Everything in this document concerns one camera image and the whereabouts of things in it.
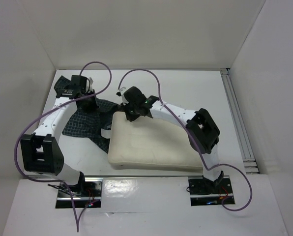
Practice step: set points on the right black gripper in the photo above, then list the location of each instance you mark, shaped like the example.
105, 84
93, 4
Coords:
132, 112

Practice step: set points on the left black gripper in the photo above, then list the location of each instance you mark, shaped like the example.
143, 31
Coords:
93, 108

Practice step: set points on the dark blue checkered pillowcase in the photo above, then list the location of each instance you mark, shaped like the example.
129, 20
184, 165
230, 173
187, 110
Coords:
89, 125

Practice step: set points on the cream white pillow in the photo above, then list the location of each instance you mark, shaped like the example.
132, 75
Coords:
150, 144

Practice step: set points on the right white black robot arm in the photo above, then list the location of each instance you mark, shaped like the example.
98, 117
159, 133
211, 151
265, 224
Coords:
202, 131

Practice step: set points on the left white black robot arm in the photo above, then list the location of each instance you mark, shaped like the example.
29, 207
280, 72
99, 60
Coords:
40, 150

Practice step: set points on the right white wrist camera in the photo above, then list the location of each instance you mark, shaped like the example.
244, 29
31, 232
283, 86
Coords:
121, 91

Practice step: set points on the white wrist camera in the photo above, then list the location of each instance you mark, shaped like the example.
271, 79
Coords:
121, 91
89, 88

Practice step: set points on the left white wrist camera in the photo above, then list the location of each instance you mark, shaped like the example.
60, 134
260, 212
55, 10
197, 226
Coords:
89, 88

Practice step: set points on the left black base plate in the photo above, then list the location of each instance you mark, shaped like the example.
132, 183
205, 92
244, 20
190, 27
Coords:
89, 197

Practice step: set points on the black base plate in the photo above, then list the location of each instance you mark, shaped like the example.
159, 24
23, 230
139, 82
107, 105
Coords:
89, 197
201, 195

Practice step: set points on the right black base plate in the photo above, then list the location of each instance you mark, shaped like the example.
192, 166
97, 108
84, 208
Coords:
201, 195

